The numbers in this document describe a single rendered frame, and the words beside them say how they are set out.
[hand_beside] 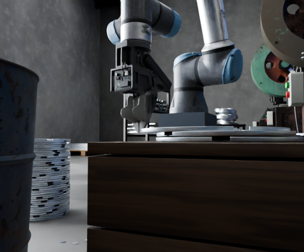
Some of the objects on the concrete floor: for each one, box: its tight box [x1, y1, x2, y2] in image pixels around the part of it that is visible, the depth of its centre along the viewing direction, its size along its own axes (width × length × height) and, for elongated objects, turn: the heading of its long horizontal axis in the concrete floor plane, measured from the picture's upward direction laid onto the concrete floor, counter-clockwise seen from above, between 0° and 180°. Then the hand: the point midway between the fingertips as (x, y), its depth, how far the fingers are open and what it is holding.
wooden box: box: [87, 141, 304, 252], centre depth 55 cm, size 40×38×35 cm
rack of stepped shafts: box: [124, 89, 171, 142], centre depth 337 cm, size 43×46×95 cm
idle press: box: [251, 42, 295, 127], centre depth 414 cm, size 153×99×174 cm
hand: (141, 128), depth 71 cm, fingers closed
